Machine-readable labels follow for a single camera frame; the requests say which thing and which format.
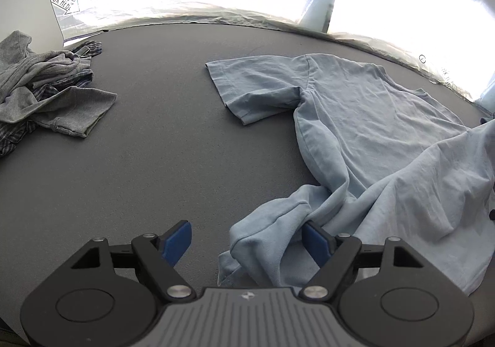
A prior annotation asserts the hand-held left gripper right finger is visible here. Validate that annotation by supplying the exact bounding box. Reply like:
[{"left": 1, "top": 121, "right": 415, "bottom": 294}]
[{"left": 299, "top": 222, "right": 424, "bottom": 300}]

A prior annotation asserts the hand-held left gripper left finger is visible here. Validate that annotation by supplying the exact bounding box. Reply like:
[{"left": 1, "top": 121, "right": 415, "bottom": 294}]
[{"left": 70, "top": 219, "right": 196, "bottom": 302}]

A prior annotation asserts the light blue t-shirt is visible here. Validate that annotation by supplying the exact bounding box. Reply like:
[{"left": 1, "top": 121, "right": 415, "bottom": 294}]
[{"left": 205, "top": 53, "right": 495, "bottom": 295}]

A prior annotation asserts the grey t-shirt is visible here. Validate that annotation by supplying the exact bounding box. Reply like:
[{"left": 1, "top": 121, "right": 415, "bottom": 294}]
[{"left": 0, "top": 30, "right": 118, "bottom": 138}]

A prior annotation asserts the blue plaid shirt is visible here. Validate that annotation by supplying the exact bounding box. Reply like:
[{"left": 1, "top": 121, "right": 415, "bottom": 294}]
[{"left": 0, "top": 41, "right": 104, "bottom": 159}]

